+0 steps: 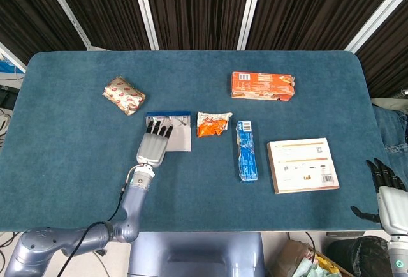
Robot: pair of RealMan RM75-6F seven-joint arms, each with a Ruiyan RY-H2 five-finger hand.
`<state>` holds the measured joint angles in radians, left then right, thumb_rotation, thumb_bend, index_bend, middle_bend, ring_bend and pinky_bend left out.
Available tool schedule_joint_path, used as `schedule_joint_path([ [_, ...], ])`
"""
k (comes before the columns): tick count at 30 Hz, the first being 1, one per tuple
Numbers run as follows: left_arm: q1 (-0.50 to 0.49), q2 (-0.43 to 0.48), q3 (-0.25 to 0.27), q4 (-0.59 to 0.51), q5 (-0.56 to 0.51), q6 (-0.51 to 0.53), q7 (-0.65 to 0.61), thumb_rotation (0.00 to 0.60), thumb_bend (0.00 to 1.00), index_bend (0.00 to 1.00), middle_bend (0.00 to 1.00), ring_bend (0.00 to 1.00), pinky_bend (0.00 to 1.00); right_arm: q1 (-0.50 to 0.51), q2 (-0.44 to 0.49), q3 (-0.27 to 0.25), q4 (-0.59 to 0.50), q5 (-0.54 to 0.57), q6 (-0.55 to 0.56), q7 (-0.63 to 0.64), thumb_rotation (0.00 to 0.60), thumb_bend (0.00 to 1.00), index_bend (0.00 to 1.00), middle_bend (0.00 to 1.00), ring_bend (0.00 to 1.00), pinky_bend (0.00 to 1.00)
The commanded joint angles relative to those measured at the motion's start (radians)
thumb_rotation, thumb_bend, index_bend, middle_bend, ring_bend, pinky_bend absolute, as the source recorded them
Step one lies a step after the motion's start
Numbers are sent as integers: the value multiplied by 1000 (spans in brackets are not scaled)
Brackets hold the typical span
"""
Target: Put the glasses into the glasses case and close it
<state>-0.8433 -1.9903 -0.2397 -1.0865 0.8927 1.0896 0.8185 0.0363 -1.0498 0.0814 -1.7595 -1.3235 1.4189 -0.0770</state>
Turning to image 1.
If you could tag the gold snack pack red print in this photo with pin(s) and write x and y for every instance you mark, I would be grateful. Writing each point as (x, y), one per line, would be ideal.
(124, 95)

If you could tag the blue denim jeans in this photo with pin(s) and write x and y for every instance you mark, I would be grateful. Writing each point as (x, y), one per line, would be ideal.
(395, 136)

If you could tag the crumpled orange snack bag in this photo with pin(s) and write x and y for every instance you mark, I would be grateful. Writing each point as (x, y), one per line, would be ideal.
(210, 128)

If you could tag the orange cardboard biscuit box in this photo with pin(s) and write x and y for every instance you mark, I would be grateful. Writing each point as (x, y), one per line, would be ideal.
(261, 84)

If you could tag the blue snack package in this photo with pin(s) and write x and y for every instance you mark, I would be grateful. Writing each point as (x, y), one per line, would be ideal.
(247, 152)

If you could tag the dark brown pleated curtain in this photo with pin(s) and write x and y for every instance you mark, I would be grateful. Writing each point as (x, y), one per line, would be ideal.
(201, 2)

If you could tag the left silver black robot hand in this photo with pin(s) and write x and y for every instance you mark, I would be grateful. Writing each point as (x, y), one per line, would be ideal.
(153, 149)

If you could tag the flat white product box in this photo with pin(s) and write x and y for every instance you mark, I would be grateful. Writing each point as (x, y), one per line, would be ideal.
(303, 165)

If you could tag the small black floor device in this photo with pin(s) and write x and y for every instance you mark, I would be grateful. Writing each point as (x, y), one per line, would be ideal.
(101, 252)

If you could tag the teal table cloth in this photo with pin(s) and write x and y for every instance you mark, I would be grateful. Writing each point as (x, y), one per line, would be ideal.
(204, 66)

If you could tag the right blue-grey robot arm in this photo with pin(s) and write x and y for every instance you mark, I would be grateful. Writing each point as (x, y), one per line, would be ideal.
(396, 258)

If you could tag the blue-grey robot torso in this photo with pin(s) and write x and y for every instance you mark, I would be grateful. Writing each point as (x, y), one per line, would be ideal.
(191, 251)

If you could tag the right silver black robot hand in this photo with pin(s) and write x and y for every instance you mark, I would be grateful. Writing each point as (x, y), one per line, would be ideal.
(392, 208)

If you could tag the wire-frame eyeglasses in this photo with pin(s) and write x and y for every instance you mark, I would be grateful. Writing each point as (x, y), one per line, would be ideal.
(175, 120)

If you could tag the black rubbish bag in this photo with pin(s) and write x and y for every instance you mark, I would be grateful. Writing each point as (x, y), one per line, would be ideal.
(357, 254)

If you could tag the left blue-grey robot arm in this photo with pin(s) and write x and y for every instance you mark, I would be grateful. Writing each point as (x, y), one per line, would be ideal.
(134, 200)

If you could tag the brown cardboard box with waste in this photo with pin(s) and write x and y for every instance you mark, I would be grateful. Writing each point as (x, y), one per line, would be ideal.
(290, 254)

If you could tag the white and blue box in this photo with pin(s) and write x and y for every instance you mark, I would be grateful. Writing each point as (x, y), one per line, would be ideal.
(181, 143)

